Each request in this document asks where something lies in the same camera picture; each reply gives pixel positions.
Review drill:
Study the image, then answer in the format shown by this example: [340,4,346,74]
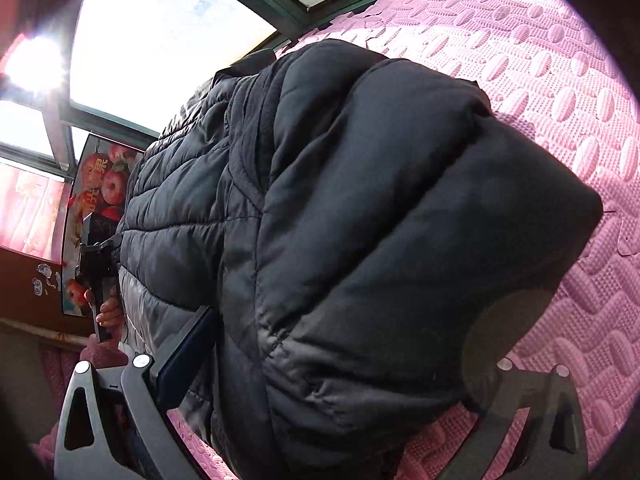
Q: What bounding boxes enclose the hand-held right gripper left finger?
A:
[52,305,218,480]

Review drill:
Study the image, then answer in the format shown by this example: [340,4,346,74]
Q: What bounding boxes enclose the white cartoon sticker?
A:
[31,264,62,297]

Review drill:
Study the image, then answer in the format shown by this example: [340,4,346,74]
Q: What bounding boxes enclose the red curtain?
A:
[0,157,68,261]

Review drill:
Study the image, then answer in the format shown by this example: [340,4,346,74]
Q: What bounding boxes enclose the person's left hand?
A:
[85,287,123,336]

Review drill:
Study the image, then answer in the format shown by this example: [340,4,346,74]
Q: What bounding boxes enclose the apple picture cardboard box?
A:
[61,132,143,318]

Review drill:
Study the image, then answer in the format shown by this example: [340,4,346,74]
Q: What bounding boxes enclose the black puffer jacket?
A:
[112,37,606,480]

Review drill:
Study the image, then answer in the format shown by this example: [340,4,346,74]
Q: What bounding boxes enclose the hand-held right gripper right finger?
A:
[440,357,591,480]

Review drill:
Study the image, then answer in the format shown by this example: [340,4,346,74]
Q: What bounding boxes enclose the pink foam puzzle mat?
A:
[165,0,640,480]

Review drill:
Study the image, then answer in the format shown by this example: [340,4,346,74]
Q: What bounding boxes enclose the brown wooden board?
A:
[0,247,68,321]

